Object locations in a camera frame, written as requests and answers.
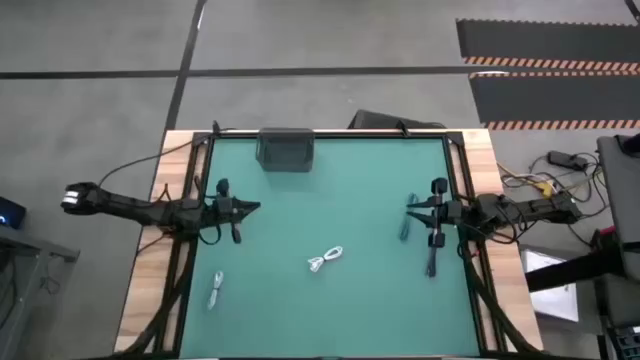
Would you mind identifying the black hazard-striped floor mat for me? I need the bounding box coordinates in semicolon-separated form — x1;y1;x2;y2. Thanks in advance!
454;17;640;72
468;70;640;131

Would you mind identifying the white paper sheet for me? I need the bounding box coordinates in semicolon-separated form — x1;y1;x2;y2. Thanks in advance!
519;248;581;324

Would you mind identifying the black left wrist cable loop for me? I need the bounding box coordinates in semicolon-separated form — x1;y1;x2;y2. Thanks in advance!
197;223;224;247

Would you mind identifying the black flat bar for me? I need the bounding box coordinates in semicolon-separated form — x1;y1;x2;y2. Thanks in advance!
523;244;626;294

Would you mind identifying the grey cart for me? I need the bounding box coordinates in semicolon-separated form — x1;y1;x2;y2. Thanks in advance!
595;132;640;284

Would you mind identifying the black USB-C cable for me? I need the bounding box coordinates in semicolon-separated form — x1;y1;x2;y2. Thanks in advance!
424;243;440;279

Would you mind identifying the green table mat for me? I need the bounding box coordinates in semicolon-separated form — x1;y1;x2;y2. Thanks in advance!
178;135;482;359

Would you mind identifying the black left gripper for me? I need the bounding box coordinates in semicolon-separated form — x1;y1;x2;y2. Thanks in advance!
212;177;262;245

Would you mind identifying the white usb-c cable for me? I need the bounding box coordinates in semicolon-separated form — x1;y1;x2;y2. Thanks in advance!
306;244;345;274
206;270;225;312

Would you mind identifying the dark device with blue light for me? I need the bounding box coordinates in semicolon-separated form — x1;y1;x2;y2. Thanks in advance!
0;195;27;231

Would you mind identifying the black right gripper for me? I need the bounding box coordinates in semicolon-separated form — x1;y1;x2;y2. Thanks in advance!
405;177;464;250

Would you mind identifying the grey metal side table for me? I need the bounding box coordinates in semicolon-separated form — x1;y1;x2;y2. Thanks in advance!
0;223;81;360

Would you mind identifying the yellow floor cable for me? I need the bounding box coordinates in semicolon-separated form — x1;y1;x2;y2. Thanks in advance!
497;162;557;199

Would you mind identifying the dark control box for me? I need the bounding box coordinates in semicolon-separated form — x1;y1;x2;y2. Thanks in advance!
607;324;640;360

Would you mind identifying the black box behind table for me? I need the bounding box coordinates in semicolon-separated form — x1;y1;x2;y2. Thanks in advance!
347;108;447;131

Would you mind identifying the dark translucent plastic bin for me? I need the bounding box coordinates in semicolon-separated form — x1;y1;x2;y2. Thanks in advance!
254;127;316;174

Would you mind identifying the teal USB-C cable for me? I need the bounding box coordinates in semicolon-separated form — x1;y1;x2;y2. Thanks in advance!
398;191;420;243

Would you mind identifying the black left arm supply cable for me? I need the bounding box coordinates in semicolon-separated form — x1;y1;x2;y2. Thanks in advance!
97;140;196;189

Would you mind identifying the black power brick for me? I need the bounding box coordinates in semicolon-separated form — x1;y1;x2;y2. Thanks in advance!
546;149;590;172

